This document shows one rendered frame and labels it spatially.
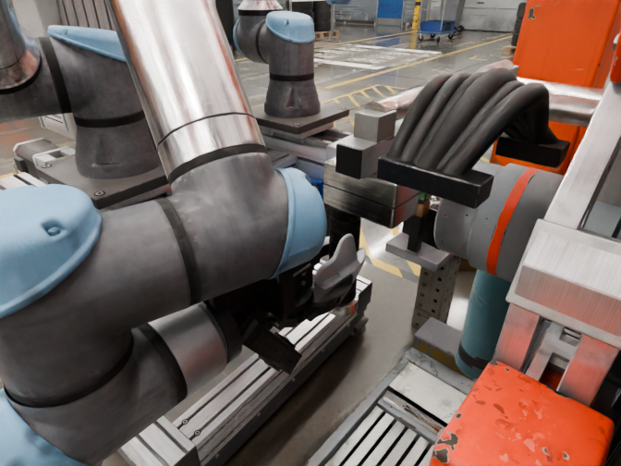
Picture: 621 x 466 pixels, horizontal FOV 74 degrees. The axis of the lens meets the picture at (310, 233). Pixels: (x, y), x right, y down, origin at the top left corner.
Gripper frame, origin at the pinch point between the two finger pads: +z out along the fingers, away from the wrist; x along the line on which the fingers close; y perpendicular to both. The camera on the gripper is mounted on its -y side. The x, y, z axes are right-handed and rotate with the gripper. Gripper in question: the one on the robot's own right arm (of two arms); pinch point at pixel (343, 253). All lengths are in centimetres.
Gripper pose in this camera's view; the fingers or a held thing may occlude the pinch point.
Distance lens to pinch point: 49.9
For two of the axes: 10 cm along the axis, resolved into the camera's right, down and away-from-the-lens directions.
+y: 0.0, -8.6, -5.1
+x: -7.5, -3.4, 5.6
